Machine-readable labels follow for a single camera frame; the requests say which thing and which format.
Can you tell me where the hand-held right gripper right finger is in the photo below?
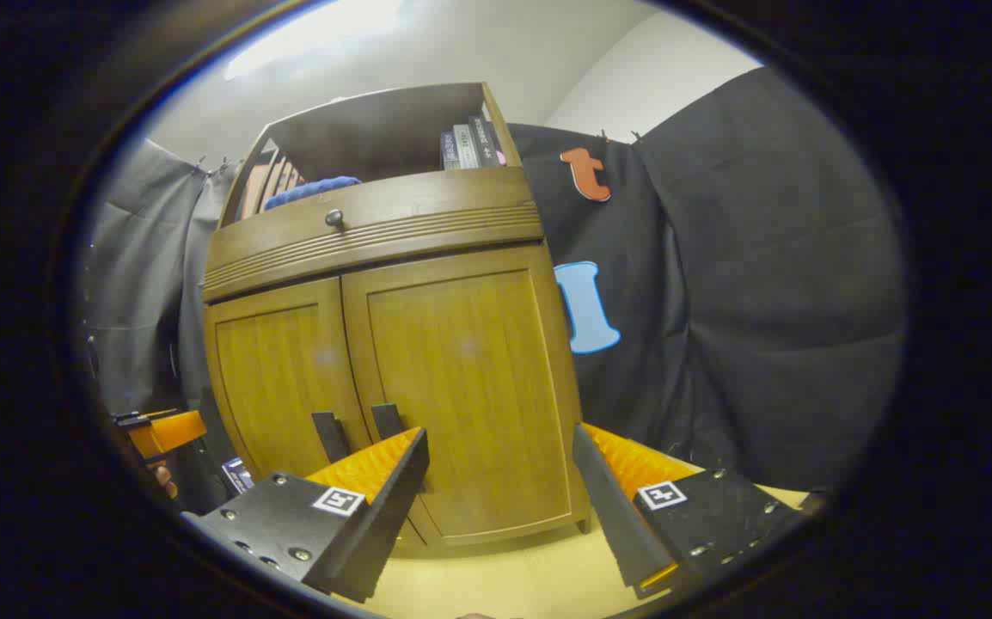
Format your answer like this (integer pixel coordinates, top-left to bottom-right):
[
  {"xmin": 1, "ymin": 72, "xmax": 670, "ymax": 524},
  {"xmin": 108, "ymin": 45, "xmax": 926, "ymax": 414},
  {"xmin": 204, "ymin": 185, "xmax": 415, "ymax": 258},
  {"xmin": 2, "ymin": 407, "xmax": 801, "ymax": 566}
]
[{"xmin": 572, "ymin": 421, "xmax": 811, "ymax": 600}]

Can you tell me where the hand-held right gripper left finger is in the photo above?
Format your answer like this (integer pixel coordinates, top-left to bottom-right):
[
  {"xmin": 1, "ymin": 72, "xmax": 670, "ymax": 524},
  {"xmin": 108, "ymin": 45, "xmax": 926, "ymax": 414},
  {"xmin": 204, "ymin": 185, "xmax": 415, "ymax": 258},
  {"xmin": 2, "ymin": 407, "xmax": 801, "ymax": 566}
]
[{"xmin": 182, "ymin": 427, "xmax": 430, "ymax": 604}]

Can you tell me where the black door handle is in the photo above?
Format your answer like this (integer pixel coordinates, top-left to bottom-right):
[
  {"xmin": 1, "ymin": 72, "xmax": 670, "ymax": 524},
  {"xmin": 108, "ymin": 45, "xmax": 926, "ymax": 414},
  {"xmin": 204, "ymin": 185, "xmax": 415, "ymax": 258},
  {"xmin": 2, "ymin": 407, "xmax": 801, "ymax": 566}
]
[
  {"xmin": 370, "ymin": 403, "xmax": 406, "ymax": 441},
  {"xmin": 311, "ymin": 412, "xmax": 351, "ymax": 465}
]

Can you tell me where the wooden shoe cabinet door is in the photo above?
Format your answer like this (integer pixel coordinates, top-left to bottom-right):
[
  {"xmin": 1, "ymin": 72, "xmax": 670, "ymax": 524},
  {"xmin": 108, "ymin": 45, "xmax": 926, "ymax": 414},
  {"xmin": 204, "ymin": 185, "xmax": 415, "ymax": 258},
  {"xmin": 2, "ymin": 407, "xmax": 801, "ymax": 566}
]
[
  {"xmin": 204, "ymin": 277, "xmax": 441, "ymax": 549},
  {"xmin": 341, "ymin": 243, "xmax": 591, "ymax": 547}
]

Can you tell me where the wooden double-door shoe cabinet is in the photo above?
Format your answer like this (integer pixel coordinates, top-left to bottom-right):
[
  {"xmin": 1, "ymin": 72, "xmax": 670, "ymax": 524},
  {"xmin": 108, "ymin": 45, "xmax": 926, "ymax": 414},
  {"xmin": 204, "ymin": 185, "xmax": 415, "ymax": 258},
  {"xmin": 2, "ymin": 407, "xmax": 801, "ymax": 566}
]
[{"xmin": 202, "ymin": 82, "xmax": 593, "ymax": 549}]

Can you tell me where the blue white printed booklet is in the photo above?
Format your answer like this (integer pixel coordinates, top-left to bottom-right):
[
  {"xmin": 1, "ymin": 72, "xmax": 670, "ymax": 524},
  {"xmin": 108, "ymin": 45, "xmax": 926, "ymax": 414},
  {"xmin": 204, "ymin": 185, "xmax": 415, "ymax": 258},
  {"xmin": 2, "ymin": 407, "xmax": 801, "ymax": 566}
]
[{"xmin": 221, "ymin": 457, "xmax": 254, "ymax": 496}]

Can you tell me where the black backdrop cloth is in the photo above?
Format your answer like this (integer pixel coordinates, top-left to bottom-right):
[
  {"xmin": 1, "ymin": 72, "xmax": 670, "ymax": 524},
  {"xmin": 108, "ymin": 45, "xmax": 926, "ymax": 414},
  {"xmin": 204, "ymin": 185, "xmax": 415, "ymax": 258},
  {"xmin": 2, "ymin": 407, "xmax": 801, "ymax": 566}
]
[{"xmin": 75, "ymin": 67, "xmax": 908, "ymax": 517}]

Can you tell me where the blue towel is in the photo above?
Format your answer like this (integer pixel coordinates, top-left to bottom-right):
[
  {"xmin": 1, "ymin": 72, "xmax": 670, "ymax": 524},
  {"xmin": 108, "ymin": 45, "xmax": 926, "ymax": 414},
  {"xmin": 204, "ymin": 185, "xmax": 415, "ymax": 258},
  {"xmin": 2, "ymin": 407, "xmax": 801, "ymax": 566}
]
[{"xmin": 264, "ymin": 176, "xmax": 364, "ymax": 211}]

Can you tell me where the wooden drawer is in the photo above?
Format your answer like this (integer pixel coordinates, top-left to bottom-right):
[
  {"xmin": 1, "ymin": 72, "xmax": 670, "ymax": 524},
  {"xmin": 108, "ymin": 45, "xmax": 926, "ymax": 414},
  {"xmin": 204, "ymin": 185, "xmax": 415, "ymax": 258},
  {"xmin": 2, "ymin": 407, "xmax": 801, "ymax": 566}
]
[{"xmin": 204, "ymin": 168, "xmax": 544, "ymax": 303}]

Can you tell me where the grey book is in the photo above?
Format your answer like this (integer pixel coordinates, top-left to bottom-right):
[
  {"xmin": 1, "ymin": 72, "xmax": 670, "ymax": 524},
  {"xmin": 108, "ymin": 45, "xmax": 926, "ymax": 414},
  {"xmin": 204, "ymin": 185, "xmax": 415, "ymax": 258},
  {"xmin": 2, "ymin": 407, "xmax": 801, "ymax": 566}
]
[{"xmin": 453, "ymin": 123, "xmax": 481, "ymax": 169}]

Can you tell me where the black book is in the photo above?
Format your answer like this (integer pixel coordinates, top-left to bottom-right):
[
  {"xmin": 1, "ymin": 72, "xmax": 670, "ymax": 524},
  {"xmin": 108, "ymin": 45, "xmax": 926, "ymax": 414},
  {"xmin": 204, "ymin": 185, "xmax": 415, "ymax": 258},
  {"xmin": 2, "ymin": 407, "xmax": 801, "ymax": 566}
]
[{"xmin": 468, "ymin": 116, "xmax": 504, "ymax": 167}]

